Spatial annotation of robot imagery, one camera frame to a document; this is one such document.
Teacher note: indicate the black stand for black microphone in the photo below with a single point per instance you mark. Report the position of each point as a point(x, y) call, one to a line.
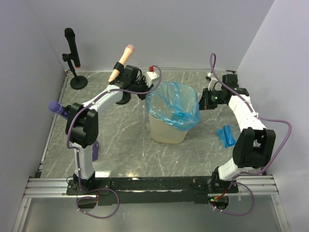
point(78, 81)

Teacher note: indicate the cream plastic trash bin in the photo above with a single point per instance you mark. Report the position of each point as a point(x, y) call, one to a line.
point(164, 133)

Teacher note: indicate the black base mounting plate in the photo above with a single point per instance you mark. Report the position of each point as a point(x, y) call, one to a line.
point(175, 189)

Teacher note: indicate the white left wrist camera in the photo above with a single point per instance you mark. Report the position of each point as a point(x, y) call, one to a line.
point(151, 76)

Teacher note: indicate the peach pink microphone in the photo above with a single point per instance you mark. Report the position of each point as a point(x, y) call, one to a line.
point(119, 66)

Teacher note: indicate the blue plastic trash bag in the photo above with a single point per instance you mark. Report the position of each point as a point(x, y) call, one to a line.
point(175, 104)

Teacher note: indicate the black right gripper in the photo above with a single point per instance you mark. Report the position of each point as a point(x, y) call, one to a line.
point(204, 103)

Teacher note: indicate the purple wedge holder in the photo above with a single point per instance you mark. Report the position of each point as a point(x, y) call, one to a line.
point(95, 150)

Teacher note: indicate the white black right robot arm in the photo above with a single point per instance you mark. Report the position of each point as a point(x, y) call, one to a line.
point(253, 148)

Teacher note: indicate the purple microphone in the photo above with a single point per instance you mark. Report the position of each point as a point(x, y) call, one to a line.
point(57, 108)

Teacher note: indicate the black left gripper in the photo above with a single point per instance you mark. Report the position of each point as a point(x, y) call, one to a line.
point(146, 88)

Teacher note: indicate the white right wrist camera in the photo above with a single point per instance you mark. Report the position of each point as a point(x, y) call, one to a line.
point(212, 81)

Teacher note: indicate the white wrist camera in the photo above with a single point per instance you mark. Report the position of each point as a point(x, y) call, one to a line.
point(212, 81)
point(151, 76)

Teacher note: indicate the aluminium rail frame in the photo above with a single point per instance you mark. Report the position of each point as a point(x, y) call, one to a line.
point(57, 187)

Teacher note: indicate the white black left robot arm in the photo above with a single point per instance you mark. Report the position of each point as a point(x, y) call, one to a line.
point(82, 127)

